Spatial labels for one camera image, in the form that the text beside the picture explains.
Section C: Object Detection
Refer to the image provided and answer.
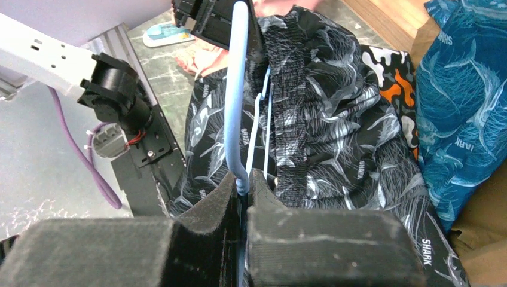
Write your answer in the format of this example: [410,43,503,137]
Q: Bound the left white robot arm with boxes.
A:
[1,1,265,133]

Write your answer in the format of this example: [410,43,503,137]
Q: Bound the brown hanging shorts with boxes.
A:
[408,17,507,287]

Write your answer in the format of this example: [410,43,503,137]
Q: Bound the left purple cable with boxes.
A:
[47,85,124,210]

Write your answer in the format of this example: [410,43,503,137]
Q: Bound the wooden clothes rack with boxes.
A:
[343,0,430,51]

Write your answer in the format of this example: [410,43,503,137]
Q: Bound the orange camouflage shorts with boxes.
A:
[361,44,419,158]

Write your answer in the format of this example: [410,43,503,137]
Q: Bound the light blue wire hanger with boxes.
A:
[224,1,255,199]

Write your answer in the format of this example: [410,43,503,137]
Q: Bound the pink drawstring shorts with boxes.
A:
[175,0,320,78]

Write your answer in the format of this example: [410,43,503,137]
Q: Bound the white blue remote control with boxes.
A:
[142,22,195,48]

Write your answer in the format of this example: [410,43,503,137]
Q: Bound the dark leaf print shorts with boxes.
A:
[168,5,470,287]

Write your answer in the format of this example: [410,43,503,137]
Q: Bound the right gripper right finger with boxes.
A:
[246,169,427,286]

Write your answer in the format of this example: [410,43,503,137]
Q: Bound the blue leaf print shorts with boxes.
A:
[416,1,506,232]

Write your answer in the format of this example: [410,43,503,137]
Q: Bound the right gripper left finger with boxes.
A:
[1,173,241,286]

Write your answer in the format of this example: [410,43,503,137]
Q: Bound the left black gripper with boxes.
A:
[171,0,264,60]

